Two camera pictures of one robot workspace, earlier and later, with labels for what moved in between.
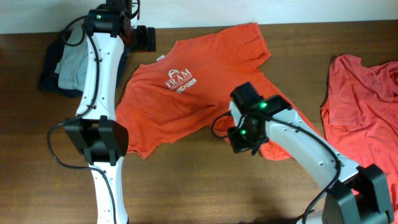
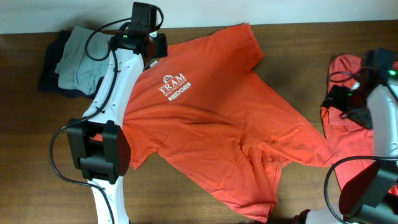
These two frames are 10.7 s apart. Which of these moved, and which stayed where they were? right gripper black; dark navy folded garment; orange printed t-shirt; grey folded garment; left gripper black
Moved: orange printed t-shirt; left gripper black; right gripper black
Stayed: grey folded garment; dark navy folded garment
